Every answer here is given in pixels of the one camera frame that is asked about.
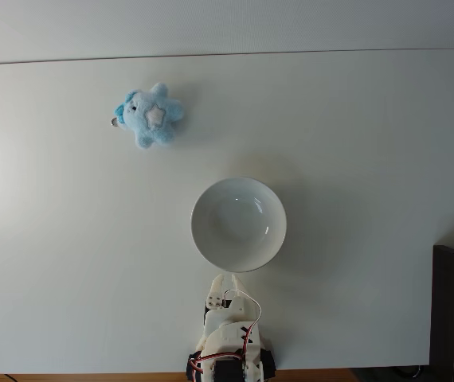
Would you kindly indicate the sky blue plush doll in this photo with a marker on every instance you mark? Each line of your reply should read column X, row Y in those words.
column 153, row 117

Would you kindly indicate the white ceramic bowl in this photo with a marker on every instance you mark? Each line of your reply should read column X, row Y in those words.
column 238, row 224

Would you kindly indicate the black table clamp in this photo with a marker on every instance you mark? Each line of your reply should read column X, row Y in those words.
column 193, row 368
column 270, row 364

